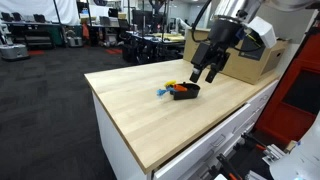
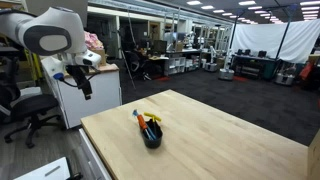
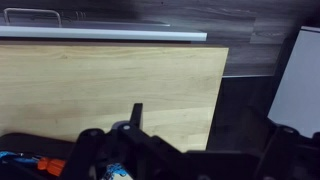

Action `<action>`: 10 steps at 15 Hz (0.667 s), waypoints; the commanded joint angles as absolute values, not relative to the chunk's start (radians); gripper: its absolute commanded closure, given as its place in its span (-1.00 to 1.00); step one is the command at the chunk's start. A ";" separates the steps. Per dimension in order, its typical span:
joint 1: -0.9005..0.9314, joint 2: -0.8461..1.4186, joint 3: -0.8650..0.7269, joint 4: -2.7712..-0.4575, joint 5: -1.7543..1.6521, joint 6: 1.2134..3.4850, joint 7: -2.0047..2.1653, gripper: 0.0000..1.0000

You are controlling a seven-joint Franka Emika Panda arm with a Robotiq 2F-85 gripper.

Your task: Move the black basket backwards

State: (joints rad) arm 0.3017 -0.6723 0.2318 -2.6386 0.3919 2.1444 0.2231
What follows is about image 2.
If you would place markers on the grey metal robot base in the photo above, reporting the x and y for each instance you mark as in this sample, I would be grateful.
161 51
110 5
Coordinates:
226 74
284 79

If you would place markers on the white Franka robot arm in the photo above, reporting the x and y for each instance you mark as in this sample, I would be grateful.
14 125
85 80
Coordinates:
50 23

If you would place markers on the orange hanging bag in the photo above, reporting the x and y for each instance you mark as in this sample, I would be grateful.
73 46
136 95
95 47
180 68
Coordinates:
306 71

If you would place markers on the white table drawer base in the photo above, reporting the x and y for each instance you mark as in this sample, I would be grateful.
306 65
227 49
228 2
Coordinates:
91 156

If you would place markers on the orange screwdriver with blue tip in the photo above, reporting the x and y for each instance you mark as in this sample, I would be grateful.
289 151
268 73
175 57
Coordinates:
142 122

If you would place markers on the yellow black striped pole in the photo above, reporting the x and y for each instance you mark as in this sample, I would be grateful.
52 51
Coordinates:
36 66

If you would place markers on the white cabinet with wooden top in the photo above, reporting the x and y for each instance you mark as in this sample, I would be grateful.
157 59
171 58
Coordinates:
90 96

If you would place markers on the white backdrop curtain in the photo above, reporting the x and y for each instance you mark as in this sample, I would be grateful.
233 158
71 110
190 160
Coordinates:
260 36

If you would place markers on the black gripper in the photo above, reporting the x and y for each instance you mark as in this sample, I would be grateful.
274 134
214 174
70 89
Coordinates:
78 75

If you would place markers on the small black monitor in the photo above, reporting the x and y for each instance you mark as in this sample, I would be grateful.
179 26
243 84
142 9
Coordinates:
262 53
239 52
247 52

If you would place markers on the pink cloth bundle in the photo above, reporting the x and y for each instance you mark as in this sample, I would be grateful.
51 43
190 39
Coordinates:
91 40

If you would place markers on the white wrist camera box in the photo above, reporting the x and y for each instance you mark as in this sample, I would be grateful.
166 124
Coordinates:
88 58

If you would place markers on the black office chair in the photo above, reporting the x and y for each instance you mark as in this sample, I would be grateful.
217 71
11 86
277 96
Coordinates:
135 65
31 105

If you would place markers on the small cardboard box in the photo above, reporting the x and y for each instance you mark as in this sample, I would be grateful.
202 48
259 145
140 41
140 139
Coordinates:
102 55

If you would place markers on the black computer monitor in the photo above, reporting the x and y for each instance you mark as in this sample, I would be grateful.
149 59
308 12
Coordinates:
160 46

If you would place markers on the black backdrop stand pole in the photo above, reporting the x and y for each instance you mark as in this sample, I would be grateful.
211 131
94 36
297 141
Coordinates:
234 31
284 33

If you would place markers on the white shelf unit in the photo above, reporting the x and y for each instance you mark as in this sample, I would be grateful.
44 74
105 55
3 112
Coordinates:
175 66

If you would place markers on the blue pen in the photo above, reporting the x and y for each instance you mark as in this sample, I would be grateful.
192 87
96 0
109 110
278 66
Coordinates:
150 134

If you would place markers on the black work table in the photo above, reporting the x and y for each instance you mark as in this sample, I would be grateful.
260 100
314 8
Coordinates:
253 68

